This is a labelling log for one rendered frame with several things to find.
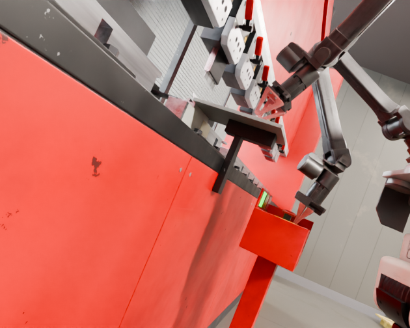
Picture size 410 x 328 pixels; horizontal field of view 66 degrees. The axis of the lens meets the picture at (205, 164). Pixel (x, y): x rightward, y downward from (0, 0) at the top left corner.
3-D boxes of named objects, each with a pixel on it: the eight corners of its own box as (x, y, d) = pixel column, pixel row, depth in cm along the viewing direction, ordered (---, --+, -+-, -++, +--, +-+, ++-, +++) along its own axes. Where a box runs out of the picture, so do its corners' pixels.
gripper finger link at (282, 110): (248, 106, 92) (273, 84, 91) (252, 114, 98) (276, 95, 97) (263, 123, 89) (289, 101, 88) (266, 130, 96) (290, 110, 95)
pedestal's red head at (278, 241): (292, 272, 85) (317, 209, 86) (238, 246, 91) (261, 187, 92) (297, 265, 103) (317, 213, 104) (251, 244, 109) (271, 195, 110)
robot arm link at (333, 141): (330, 41, 107) (314, 58, 117) (314, 41, 106) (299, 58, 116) (357, 166, 98) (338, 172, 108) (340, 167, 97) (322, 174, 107)
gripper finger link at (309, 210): (282, 216, 107) (299, 194, 107) (300, 230, 104) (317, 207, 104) (279, 215, 101) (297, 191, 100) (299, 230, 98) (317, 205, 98)
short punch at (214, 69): (206, 77, 95) (218, 48, 95) (200, 75, 95) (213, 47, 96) (215, 90, 104) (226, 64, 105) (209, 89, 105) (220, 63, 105)
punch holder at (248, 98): (248, 97, 127) (264, 60, 128) (229, 91, 130) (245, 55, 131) (254, 110, 141) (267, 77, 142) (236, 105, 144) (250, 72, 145)
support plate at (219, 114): (281, 128, 81) (282, 125, 81) (192, 99, 90) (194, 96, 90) (285, 146, 98) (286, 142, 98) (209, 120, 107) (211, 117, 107)
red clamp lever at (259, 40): (265, 36, 107) (261, 64, 113) (254, 34, 108) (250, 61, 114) (263, 38, 105) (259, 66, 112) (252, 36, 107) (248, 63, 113)
